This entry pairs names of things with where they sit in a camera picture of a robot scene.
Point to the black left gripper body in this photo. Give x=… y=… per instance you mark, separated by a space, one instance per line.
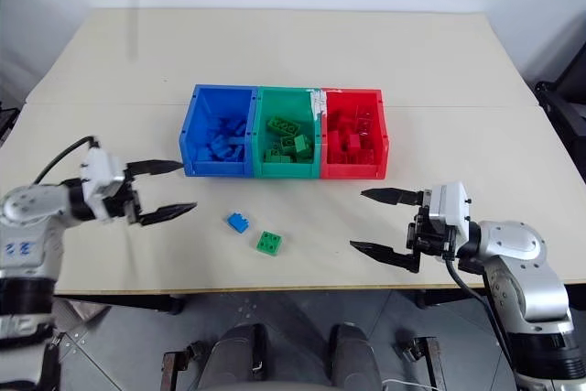
x=126 y=203

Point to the green plastic bin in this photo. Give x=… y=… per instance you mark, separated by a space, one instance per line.
x=262 y=109

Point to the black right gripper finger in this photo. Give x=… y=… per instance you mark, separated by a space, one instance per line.
x=396 y=196
x=389 y=256

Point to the small blue building block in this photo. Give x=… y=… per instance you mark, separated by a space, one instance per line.
x=238 y=222

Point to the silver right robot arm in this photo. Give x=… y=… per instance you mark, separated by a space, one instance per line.
x=526 y=267

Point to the long green building brick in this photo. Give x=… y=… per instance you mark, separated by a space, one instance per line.
x=277 y=156
x=284 y=125

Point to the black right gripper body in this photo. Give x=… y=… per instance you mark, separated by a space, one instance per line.
x=430 y=237

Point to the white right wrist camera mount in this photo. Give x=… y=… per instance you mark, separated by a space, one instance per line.
x=451 y=208

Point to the red building block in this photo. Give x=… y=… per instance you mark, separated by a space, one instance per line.
x=353 y=141

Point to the red plastic bin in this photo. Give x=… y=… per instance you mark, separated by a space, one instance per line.
x=380 y=125

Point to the black equipment stand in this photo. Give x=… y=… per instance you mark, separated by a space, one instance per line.
x=565 y=102

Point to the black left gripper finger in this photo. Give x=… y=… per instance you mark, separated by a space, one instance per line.
x=167 y=212
x=155 y=167

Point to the blue plastic bin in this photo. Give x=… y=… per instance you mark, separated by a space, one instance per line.
x=192 y=134

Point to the dark rounded robot leg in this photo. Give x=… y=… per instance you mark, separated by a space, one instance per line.
x=235 y=359
x=354 y=359

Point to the dark object at wall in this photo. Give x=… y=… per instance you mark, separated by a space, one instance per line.
x=7 y=123

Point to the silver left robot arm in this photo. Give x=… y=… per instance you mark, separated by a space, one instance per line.
x=32 y=208

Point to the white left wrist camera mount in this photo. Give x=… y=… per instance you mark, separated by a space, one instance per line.
x=98 y=171

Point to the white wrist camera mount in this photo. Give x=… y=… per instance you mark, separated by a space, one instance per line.
x=98 y=171
x=451 y=208

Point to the rusty metal bracket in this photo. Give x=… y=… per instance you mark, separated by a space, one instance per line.
x=428 y=363
x=176 y=370

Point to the square green building block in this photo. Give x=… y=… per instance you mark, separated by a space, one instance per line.
x=268 y=242

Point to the black table leg caster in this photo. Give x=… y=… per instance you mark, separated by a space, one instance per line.
x=423 y=299

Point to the black table frame bar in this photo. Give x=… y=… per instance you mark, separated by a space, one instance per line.
x=137 y=301

